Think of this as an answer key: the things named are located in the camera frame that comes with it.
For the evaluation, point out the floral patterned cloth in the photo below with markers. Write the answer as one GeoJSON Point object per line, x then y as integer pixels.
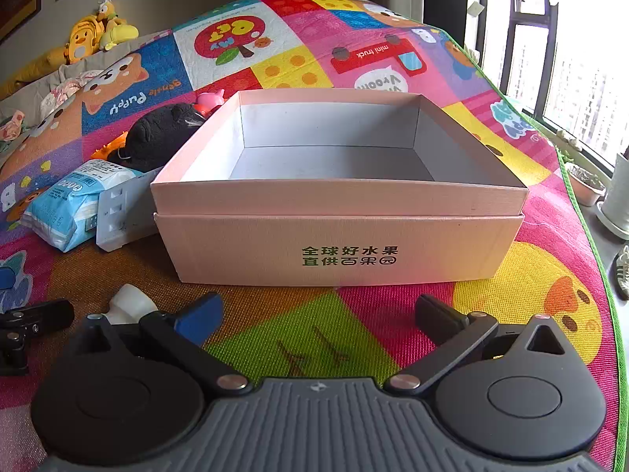
{"type": "Point", "coordinates": [12, 130]}

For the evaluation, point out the yellow duck plush backpack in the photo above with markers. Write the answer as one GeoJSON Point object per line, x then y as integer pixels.
{"type": "Point", "coordinates": [84, 37]}

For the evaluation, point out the white shoe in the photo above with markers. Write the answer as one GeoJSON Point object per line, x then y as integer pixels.
{"type": "Point", "coordinates": [621, 270]}

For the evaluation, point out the black plush toy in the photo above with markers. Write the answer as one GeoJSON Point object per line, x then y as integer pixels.
{"type": "Point", "coordinates": [155, 135]}

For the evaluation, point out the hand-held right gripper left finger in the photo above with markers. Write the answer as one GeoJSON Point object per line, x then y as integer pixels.
{"type": "Point", "coordinates": [199, 318]}

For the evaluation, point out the grey sofa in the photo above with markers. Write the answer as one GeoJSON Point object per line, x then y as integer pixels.
{"type": "Point", "coordinates": [123, 49]}

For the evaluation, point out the pink toy figure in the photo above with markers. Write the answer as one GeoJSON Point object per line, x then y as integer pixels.
{"type": "Point", "coordinates": [210, 101]}

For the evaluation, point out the blue tissue packet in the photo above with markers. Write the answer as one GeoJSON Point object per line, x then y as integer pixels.
{"type": "Point", "coordinates": [73, 201]}

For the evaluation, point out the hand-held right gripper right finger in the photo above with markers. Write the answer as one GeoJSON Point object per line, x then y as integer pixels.
{"type": "Point", "coordinates": [438, 322]}

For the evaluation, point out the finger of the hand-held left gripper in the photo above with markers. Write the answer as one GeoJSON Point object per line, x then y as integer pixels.
{"type": "Point", "coordinates": [5, 278]}
{"type": "Point", "coordinates": [29, 327]}

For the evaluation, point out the window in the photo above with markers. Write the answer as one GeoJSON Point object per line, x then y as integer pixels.
{"type": "Point", "coordinates": [585, 39]}

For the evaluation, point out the flower pot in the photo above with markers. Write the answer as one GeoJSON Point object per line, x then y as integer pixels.
{"type": "Point", "coordinates": [585, 184]}

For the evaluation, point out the white jar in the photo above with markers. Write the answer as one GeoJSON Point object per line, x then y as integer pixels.
{"type": "Point", "coordinates": [616, 196]}

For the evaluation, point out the white plastic bottle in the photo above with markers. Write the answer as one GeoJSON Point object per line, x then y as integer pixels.
{"type": "Point", "coordinates": [128, 302]}

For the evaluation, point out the yellow plush toy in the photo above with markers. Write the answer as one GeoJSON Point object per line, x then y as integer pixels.
{"type": "Point", "coordinates": [115, 27]}

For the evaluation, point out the white cardboard box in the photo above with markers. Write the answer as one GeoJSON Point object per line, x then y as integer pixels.
{"type": "Point", "coordinates": [339, 236]}

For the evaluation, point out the pink patterned clothes pile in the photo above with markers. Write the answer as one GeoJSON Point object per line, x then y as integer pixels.
{"type": "Point", "coordinates": [69, 91]}

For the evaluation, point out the colourful printed play mat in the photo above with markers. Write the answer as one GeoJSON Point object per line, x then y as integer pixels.
{"type": "Point", "coordinates": [314, 49]}

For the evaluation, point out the orange plastic toy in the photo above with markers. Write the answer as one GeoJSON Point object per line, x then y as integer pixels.
{"type": "Point", "coordinates": [114, 147]}

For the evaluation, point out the yellow pillow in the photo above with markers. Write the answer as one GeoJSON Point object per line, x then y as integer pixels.
{"type": "Point", "coordinates": [34, 71]}

